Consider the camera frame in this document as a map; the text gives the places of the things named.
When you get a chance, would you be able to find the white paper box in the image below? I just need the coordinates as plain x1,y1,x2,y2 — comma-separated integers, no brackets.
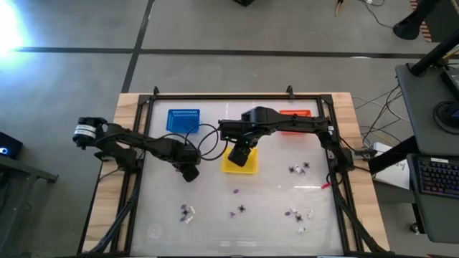
372,157,412,191

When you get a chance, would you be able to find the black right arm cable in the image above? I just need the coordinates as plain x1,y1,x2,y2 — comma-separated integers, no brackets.
196,128,230,162

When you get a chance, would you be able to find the red white striped mat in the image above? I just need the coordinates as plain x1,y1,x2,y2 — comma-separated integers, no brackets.
410,0,433,43

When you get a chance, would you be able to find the backlit black keyboard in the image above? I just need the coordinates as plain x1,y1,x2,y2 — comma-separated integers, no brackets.
417,157,459,198

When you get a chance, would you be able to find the grey metal stand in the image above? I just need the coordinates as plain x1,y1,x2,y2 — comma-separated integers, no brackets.
0,156,60,257

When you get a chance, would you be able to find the orange plastic basket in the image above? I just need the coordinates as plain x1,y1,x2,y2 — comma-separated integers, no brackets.
278,109,313,136

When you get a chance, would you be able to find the black stand foot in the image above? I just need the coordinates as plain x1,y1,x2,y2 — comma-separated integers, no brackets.
392,0,440,41

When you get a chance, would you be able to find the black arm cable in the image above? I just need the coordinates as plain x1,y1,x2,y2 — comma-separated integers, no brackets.
196,128,230,162
163,123,220,158

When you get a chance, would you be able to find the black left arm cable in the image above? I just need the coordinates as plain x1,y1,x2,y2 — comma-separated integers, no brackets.
163,123,220,158

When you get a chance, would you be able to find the black stand pole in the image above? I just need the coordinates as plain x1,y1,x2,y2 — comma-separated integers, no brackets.
410,30,459,77

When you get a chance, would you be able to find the black round monitor base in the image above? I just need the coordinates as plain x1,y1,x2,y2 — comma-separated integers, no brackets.
432,100,459,135

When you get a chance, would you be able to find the black stand leg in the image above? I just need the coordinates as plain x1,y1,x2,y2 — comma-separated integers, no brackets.
368,135,417,176

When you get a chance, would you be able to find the yellow plastic basket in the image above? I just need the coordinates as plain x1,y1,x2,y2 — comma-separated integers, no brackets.
221,145,259,176

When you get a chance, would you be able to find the grey desk top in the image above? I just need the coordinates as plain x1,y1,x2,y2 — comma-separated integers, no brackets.
395,62,459,156

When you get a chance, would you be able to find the blue plastic basket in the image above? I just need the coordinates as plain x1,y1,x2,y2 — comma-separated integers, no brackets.
166,108,201,135

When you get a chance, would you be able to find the grey cart table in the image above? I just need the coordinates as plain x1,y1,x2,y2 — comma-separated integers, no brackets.
406,153,459,245

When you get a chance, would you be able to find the black device with blue light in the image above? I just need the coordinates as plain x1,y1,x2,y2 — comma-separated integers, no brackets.
0,130,24,161

